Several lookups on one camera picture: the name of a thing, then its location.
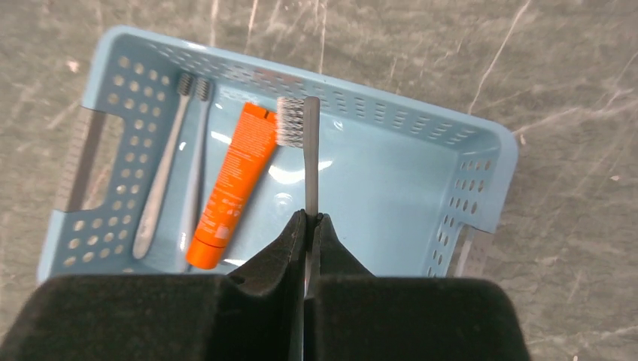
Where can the orange toothpaste tube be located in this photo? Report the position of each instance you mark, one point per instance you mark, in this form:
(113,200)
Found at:
(249,152)

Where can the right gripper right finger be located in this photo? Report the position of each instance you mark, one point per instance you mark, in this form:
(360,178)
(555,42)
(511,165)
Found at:
(350,314)

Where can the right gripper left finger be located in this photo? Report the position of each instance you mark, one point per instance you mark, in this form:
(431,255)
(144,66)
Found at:
(253,313)

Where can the light blue toothbrush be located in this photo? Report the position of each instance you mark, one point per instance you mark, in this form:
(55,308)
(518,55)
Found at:
(192,201)

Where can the light blue plastic basket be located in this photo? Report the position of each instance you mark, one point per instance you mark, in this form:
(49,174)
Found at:
(399,178)

